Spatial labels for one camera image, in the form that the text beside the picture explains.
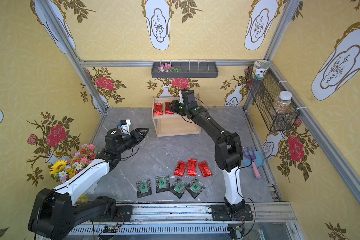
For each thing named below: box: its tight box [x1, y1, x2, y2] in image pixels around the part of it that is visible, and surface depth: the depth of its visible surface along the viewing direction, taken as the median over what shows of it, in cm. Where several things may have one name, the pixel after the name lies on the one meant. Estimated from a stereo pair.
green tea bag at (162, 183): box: [155, 174, 171, 193], surface depth 85 cm
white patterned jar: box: [252, 59, 270, 80], surface depth 87 cm
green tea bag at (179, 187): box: [170, 177, 188, 199], surface depth 83 cm
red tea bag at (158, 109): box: [153, 103, 164, 116], surface depth 91 cm
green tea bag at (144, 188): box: [136, 178, 152, 199], surface depth 83 cm
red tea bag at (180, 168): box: [173, 160, 188, 177], surface depth 89 cm
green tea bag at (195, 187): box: [185, 177, 206, 199], surface depth 83 cm
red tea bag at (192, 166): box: [187, 158, 198, 177], surface depth 90 cm
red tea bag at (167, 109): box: [164, 102, 174, 115], surface depth 91 cm
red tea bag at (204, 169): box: [197, 160, 213, 178], surface depth 88 cm
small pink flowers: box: [157, 62, 179, 73], surface depth 89 cm
